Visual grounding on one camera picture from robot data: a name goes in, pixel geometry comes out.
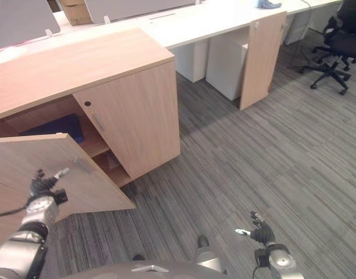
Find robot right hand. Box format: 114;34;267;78
235;210;276;244

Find black office chair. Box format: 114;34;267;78
300;0;356;95

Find dark blue folder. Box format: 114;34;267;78
19;113;86;144

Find long white office desk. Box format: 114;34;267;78
0;0;344;68

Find closed wooden cabinet door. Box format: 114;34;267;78
73;60;181;180

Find black cable on floor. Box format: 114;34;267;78
287;0;312;73

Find cardboard box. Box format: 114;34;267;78
60;0;94;26

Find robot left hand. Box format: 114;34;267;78
30;167;71;198

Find white drawer pedestal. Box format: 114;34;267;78
206;34;249;102
168;40;210;83
284;10;311;46

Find grey desk divider panel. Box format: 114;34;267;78
83;0;202;24
0;0;61;51

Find wooden office cabinet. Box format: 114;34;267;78
0;27;181;230

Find blue cloth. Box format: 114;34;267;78
256;0;282;9

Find open wooden cabinet door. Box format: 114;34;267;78
0;133;136;233

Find robot silver torso and legs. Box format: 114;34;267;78
60;235;229;279

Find wooden desk side panel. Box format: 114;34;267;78
239;10;287;111

